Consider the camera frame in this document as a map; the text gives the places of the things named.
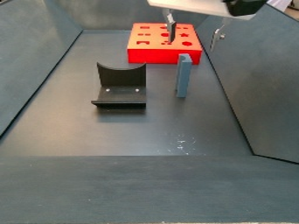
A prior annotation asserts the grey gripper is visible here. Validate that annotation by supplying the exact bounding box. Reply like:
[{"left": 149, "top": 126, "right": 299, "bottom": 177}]
[{"left": 147, "top": 0, "right": 267, "bottom": 51}]

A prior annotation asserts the blue arch block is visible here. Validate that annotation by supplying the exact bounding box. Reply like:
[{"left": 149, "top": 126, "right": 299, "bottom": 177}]
[{"left": 175, "top": 53, "right": 192, "bottom": 98}]

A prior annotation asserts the red shape sorting board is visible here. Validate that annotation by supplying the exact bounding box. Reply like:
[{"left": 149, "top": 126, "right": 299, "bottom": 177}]
[{"left": 127, "top": 23, "right": 201, "bottom": 65}]

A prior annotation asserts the black curved holder stand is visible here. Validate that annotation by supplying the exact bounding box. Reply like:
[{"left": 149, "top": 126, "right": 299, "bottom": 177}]
[{"left": 90, "top": 63, "right": 147, "bottom": 108}]

